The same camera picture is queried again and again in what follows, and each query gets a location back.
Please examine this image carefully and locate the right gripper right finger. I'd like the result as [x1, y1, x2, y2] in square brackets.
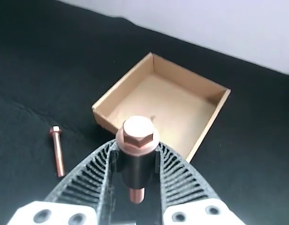
[154, 142, 281, 225]

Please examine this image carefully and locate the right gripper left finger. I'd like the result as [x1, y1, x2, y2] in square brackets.
[8, 140, 120, 225]

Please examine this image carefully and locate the black sleeve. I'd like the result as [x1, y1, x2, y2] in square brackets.
[116, 150, 159, 190]

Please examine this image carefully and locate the copper bolt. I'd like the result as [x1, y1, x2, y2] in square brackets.
[49, 126, 66, 178]
[115, 115, 159, 203]

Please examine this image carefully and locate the cardboard box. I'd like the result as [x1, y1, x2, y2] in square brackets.
[91, 52, 231, 163]

